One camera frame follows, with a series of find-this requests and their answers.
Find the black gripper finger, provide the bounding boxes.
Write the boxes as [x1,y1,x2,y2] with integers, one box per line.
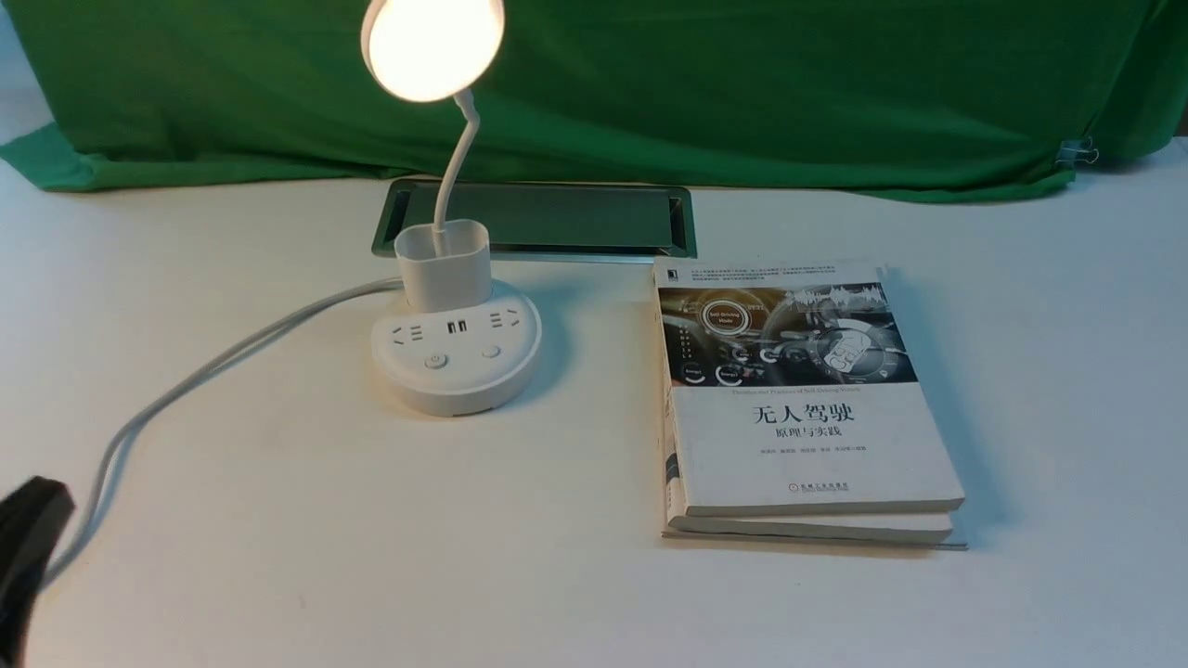
[1,475,75,667]

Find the white desk lamp with sockets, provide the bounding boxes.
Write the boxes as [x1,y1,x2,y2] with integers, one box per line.
[360,1,543,416]

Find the white book with Chinese title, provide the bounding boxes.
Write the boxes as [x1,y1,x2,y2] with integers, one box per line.
[652,258,966,517]

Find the green backdrop cloth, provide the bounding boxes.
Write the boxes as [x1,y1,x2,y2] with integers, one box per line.
[4,1,1187,203]

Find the silver binder clip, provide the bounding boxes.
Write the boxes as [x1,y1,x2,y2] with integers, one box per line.
[1053,136,1102,169]

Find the white power cable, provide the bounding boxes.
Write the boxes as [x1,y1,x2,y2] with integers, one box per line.
[37,277,406,587]

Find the metal desk cable grommet tray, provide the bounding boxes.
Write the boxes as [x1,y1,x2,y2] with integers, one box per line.
[371,179,697,261]

